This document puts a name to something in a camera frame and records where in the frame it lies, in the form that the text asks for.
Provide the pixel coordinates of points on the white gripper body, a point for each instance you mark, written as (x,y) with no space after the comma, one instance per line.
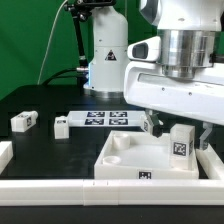
(201,98)

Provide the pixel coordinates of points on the white U-shaped fence wall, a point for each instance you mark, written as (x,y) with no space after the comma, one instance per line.
(111,192)

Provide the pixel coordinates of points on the white marker base plate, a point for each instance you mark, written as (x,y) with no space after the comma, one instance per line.
(104,118)

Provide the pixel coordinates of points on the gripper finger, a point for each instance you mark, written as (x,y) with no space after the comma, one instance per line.
(154,125)
(204,138)

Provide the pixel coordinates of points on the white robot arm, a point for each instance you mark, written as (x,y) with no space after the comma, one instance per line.
(169,65)

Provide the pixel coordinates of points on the white square tabletop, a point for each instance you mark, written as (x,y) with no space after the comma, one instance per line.
(138,155)

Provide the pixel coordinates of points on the black camera stand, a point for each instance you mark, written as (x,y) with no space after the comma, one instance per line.
(80,11)

